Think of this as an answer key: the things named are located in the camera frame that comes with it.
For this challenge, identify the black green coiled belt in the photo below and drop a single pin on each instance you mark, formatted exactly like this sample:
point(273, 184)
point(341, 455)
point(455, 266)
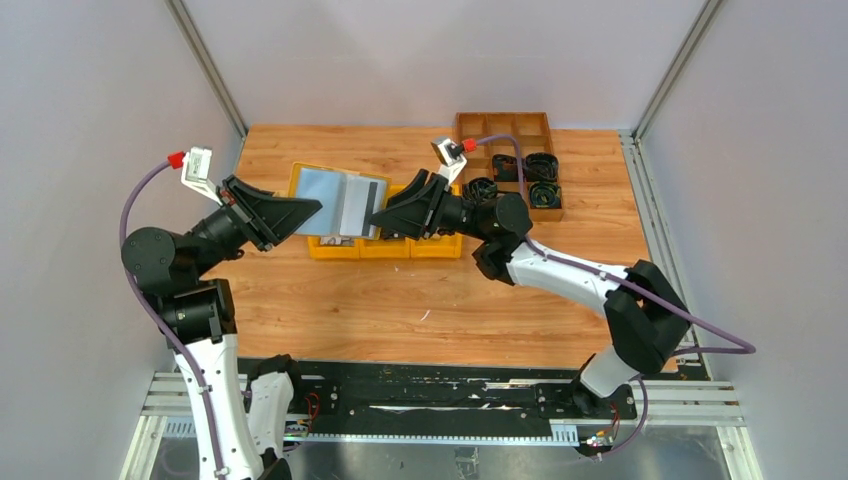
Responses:
point(544, 195)

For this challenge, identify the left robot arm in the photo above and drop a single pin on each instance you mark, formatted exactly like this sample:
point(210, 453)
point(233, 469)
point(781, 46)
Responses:
point(240, 429)

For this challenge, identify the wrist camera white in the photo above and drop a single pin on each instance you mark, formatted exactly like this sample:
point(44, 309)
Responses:
point(451, 157)
point(195, 173)

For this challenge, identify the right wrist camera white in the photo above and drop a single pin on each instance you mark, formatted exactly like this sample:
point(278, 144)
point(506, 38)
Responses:
point(451, 157)

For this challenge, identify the yellow leather card holder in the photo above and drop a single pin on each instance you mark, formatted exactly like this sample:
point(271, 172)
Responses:
point(348, 200)

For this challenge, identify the yellow bin middle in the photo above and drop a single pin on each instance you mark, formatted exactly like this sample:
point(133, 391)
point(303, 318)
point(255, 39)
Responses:
point(379, 248)

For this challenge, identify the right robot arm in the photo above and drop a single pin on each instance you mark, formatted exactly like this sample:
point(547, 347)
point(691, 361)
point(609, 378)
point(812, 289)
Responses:
point(646, 319)

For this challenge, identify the silver cards in bin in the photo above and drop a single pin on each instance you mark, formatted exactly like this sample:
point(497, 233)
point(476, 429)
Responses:
point(336, 241)

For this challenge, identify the yellow bin left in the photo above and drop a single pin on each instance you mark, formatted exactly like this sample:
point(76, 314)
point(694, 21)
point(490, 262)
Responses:
point(332, 248)

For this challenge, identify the yellow bin right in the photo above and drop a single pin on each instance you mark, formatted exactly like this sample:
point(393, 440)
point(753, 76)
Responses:
point(443, 247)

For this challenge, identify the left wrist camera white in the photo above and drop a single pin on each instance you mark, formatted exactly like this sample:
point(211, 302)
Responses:
point(195, 173)

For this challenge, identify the black coiled belt right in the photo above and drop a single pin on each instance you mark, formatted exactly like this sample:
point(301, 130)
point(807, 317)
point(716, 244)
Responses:
point(541, 166)

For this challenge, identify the black coiled belt left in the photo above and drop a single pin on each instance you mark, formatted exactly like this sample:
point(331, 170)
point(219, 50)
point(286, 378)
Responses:
point(505, 169)

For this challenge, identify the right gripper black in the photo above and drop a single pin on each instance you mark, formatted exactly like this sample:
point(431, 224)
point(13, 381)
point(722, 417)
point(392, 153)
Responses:
point(430, 206)

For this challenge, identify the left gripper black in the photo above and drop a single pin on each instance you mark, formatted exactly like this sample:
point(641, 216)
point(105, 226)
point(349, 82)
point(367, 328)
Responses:
point(245, 215)

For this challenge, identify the black coiled belt front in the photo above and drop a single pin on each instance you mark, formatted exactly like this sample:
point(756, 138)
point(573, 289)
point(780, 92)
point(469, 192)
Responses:
point(480, 190)

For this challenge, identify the yellow bin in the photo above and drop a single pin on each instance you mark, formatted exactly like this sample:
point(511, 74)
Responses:
point(379, 248)
point(332, 248)
point(443, 247)

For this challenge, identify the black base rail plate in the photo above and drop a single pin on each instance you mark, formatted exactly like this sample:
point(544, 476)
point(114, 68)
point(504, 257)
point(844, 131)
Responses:
point(406, 400)

